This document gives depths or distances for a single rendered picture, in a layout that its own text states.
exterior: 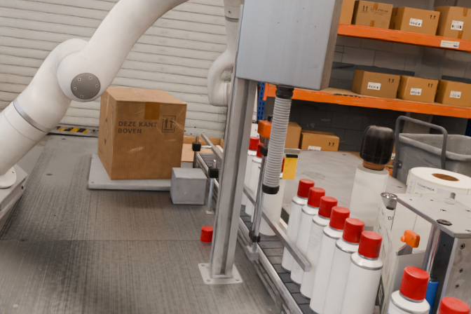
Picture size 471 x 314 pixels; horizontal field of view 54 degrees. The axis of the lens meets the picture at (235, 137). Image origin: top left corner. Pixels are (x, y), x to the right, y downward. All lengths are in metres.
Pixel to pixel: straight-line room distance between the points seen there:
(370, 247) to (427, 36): 4.50
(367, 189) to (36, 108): 0.88
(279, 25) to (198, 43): 4.42
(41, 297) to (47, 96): 0.53
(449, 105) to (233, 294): 4.66
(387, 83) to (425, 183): 3.74
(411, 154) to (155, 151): 2.31
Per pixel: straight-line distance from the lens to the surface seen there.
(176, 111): 1.57
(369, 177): 1.26
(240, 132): 0.97
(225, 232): 1.03
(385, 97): 5.17
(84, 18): 5.38
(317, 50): 0.86
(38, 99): 1.28
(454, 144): 4.12
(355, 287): 0.79
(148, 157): 1.58
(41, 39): 5.50
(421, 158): 3.46
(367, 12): 5.02
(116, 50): 1.22
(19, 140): 1.31
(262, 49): 0.88
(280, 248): 1.15
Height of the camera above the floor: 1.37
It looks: 12 degrees down
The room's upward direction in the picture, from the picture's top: 7 degrees clockwise
